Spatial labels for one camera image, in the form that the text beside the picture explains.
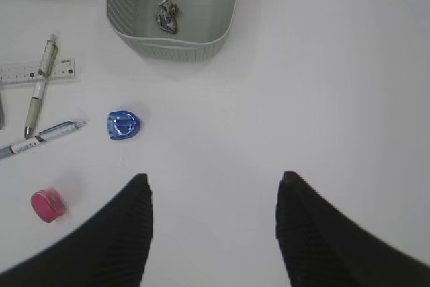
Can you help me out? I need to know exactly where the small paper ball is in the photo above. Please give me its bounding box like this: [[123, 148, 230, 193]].
[[156, 0, 179, 34]]

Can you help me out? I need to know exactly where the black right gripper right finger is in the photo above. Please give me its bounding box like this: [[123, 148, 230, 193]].
[[275, 171, 429, 286]]

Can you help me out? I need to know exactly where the pink pencil sharpener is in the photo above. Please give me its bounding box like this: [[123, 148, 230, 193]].
[[30, 189, 67, 223]]

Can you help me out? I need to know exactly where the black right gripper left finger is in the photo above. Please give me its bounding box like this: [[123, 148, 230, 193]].
[[1, 174, 153, 286]]

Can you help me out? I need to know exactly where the green white pen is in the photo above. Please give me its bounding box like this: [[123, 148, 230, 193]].
[[24, 34, 58, 139]]

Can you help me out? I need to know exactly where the clear plastic ruler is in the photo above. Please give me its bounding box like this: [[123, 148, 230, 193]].
[[1, 58, 75, 85]]

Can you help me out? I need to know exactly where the green plastic woven basket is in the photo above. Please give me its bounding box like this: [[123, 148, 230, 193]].
[[106, 0, 236, 62]]

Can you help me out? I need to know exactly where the blue pencil sharpener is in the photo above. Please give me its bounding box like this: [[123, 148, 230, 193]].
[[107, 110, 141, 140]]

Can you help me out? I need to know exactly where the blue grey pen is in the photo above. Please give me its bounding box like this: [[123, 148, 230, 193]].
[[1, 120, 86, 159]]

